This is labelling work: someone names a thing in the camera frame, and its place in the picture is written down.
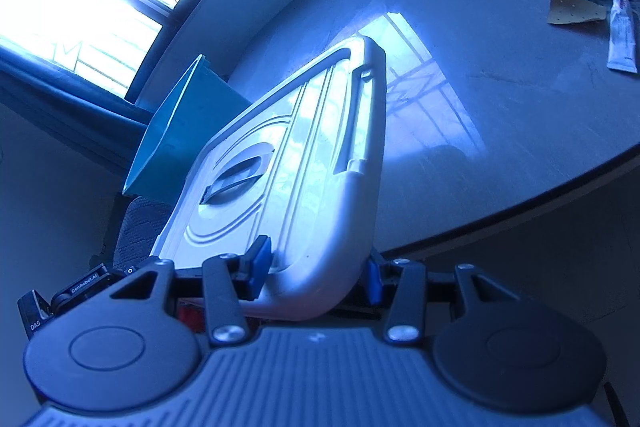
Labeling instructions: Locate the teal plastic storage bin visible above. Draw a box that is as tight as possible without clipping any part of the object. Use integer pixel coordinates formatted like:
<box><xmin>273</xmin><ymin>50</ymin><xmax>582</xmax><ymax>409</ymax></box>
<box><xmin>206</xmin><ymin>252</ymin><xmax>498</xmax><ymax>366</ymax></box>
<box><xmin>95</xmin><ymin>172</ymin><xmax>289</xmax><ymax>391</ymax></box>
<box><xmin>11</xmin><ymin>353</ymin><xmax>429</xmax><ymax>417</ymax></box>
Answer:
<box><xmin>122</xmin><ymin>54</ymin><xmax>250</xmax><ymax>205</ymax></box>

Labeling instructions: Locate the white ointment tube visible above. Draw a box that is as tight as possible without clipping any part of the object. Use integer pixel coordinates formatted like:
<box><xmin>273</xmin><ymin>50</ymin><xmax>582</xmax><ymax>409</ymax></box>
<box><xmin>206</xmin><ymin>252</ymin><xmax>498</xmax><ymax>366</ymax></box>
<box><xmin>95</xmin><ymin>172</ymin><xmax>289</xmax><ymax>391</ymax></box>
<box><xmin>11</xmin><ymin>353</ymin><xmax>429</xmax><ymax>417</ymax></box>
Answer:
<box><xmin>606</xmin><ymin>0</ymin><xmax>638</xmax><ymax>75</ymax></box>

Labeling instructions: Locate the white bin lid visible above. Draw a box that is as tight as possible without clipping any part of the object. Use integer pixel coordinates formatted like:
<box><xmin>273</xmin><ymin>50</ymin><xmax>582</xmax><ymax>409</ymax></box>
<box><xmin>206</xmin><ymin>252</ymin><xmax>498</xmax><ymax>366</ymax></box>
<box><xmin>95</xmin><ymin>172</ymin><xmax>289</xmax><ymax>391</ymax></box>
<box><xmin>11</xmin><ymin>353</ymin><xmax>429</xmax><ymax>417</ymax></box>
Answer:
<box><xmin>152</xmin><ymin>37</ymin><xmax>386</xmax><ymax>321</ymax></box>

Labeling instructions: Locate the tan perforated patch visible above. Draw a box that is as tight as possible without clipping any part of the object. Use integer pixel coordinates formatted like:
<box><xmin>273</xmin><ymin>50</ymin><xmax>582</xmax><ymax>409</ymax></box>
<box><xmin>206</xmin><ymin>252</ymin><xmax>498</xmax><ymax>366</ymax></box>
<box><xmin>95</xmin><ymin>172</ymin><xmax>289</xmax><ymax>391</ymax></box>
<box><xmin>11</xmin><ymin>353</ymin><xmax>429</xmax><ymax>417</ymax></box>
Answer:
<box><xmin>547</xmin><ymin>0</ymin><xmax>608</xmax><ymax>25</ymax></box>

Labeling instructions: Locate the red cloth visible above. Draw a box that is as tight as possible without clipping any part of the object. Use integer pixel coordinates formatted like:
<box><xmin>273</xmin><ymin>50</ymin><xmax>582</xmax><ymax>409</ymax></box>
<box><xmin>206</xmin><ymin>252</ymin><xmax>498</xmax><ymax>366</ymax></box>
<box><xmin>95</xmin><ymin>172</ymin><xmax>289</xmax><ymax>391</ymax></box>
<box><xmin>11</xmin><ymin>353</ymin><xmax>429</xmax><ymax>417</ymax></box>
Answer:
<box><xmin>177</xmin><ymin>303</ymin><xmax>205</xmax><ymax>334</ymax></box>

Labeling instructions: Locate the grey patterned chair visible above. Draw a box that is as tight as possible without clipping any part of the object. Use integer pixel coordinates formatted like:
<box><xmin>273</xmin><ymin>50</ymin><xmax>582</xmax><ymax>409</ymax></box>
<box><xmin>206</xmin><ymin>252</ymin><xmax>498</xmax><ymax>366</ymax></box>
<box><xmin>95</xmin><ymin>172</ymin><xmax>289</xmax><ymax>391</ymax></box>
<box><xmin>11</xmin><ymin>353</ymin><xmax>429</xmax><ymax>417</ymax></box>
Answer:
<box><xmin>91</xmin><ymin>195</ymin><xmax>172</xmax><ymax>270</ymax></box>

